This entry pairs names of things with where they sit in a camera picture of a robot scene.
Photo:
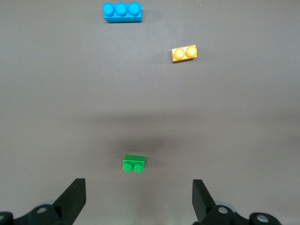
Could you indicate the brown table cover sheet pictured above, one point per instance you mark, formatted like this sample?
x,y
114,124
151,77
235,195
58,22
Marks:
x,y
70,93

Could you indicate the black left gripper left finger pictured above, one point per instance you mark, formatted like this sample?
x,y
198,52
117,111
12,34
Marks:
x,y
70,199

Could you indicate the yellow two-stud block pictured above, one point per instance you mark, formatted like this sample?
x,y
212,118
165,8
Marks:
x,y
184,54

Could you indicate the blue three-stud block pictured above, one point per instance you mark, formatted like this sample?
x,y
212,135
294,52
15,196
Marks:
x,y
122,14

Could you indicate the green two-stud block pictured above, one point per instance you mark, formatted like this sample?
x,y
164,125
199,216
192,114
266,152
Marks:
x,y
133,161

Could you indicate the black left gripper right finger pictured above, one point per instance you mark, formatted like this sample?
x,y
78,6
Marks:
x,y
201,201

